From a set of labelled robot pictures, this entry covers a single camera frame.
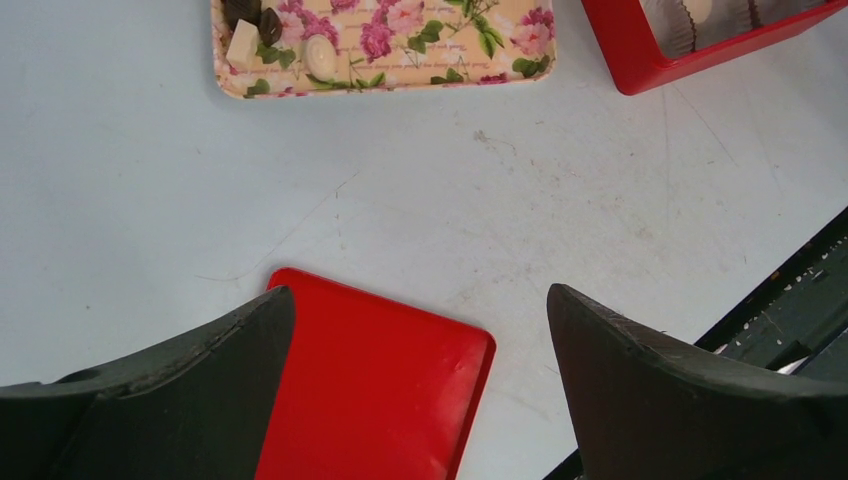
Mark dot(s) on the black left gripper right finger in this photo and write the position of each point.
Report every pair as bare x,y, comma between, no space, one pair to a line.
645,405

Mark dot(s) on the red chocolate box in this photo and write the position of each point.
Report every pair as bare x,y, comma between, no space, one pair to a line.
647,44

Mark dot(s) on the red box lid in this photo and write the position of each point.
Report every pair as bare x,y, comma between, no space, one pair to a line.
372,388

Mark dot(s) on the dark chocolate on tray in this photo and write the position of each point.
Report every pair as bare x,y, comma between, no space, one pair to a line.
265,19

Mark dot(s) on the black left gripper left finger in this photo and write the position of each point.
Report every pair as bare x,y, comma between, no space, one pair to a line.
196,406

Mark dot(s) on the floral serving tray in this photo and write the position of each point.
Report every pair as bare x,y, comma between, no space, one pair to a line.
394,45

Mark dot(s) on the white oval chocolate on tray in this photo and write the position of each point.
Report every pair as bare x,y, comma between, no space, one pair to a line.
320,57

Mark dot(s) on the white square chocolate on tray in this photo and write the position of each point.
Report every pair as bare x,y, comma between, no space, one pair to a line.
243,46

